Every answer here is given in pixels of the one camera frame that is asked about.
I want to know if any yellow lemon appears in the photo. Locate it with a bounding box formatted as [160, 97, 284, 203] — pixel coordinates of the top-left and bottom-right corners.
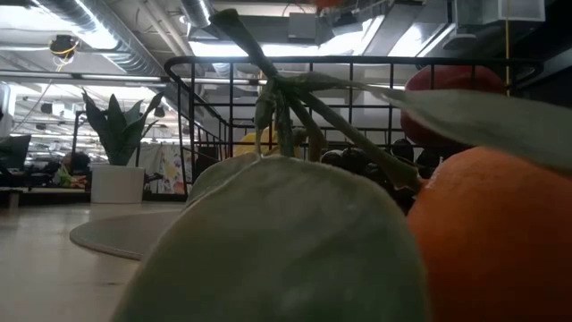
[231, 126, 309, 158]

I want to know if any black grape bunch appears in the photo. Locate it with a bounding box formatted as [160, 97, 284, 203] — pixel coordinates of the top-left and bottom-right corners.
[319, 137, 433, 215]

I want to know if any red pomegranate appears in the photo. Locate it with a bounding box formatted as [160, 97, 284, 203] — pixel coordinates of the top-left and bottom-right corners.
[400, 65, 507, 149]

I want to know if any orange mandarin bunch with leaves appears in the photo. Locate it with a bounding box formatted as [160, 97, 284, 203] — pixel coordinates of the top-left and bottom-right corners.
[110, 7, 572, 322]

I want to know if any white printed cloth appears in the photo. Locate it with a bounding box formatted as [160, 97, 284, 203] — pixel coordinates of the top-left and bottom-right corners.
[140, 142, 191, 194]

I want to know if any grey ceiling box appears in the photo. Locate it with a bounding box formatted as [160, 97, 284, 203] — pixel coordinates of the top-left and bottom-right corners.
[287, 12, 321, 45]

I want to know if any green plant in white pot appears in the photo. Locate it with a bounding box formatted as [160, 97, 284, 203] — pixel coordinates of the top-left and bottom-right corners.
[81, 89, 165, 205]

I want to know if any grey round mat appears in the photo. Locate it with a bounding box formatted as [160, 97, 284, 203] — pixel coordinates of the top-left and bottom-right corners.
[69, 208, 187, 262]

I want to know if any long white ceiling light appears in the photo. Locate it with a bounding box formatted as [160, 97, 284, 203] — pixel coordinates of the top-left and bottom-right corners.
[0, 70, 269, 87]

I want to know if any person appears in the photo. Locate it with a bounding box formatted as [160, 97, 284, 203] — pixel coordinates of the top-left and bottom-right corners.
[55, 150, 93, 189]

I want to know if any black round ceiling sensor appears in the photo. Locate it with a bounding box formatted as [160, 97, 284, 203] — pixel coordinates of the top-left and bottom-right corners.
[47, 34, 80, 60]

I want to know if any black computer monitor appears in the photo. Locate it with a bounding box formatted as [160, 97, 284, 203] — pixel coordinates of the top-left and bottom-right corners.
[0, 133, 32, 180]

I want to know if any black wire basket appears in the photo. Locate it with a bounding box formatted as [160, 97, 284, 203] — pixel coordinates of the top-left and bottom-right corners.
[164, 55, 544, 216]

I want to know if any silver round duct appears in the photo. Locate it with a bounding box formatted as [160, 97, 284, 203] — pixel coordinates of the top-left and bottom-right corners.
[178, 0, 215, 29]

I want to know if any silver spiral ventilation duct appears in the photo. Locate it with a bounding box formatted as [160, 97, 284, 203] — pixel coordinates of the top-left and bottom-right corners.
[38, 0, 164, 77]

